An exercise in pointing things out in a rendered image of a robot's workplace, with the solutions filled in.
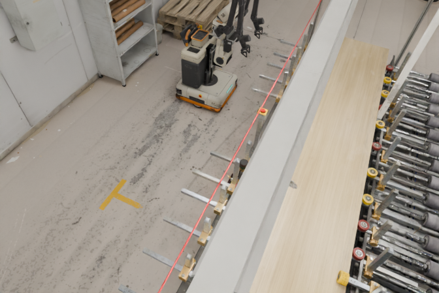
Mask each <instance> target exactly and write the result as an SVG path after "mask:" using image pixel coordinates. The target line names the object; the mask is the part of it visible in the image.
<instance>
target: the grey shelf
mask: <svg viewBox="0 0 439 293"><path fill-rule="evenodd" d="M111 1H112V0H78V3H79V5H80V10H81V13H82V17H83V20H84V24H85V26H86V31H87V34H88V38H89V42H90V45H91V49H92V52H93V56H94V59H95V63H96V66H97V70H98V73H99V77H100V78H102V77H103V76H102V75H105V76H108V77H110V78H113V79H115V80H119V81H121V82H122V86H124V87H125V86H126V83H125V79H126V78H127V77H128V76H129V75H130V74H131V73H132V72H133V71H134V70H135V69H136V68H138V67H139V66H140V65H141V64H142V63H143V62H145V60H147V58H149V57H150V56H151V55H152V54H153V53H154V52H155V51H156V54H155V55H156V56H158V55H159V54H158V47H157V35H156V28H155V16H154V4H153V0H145V2H146V3H145V4H143V5H142V6H141V7H139V8H138V9H136V10H134V11H133V12H132V13H130V14H128V15H127V16H126V17H124V18H122V19H121V20H120V21H118V22H116V23H113V21H112V15H111V11H110V6H109V2H111ZM151 6H152V7H151ZM105 9H106V10H105ZM131 18H134V19H135V21H134V22H135V23H137V22H138V21H142V22H143V25H142V26H141V27H140V28H139V29H137V30H136V31H135V32H134V33H133V34H132V35H130V36H129V37H128V38H127V39H125V40H124V41H123V42H122V43H121V44H120V45H118V43H117V40H116V34H115V30H117V29H118V28H119V27H121V26H122V25H123V24H124V23H126V22H128V21H129V20H130V19H131ZM152 18H153V19H152ZM154 36H155V38H154ZM101 74H102V75H101Z"/></svg>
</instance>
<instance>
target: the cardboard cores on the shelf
mask: <svg viewBox="0 0 439 293"><path fill-rule="evenodd" d="M145 3H146V2H145V0H112V1H111V2H109V6H110V11H111V15H112V21H113V23H116V22H118V21H120V20H121V19H122V18H124V17H126V16H127V15H128V14H130V13H132V12H133V11H134V10H136V9H138V8H139V7H141V6H142V5H143V4H145ZM134 21H135V19H134V18H131V19H130V20H129V21H128V22H126V23H124V24H123V25H122V26H121V27H119V28H118V29H117V30H115V34H116V40H117V43H118V45H120V44H121V43H122V42H123V41H124V40H125V39H127V38H128V37H129V36H130V35H132V34H133V33H134V32H135V31H136V30H137V29H139V28H140V27H141V26H142V25H143V22H142V21H138V22H137V23H135V22H134Z"/></svg>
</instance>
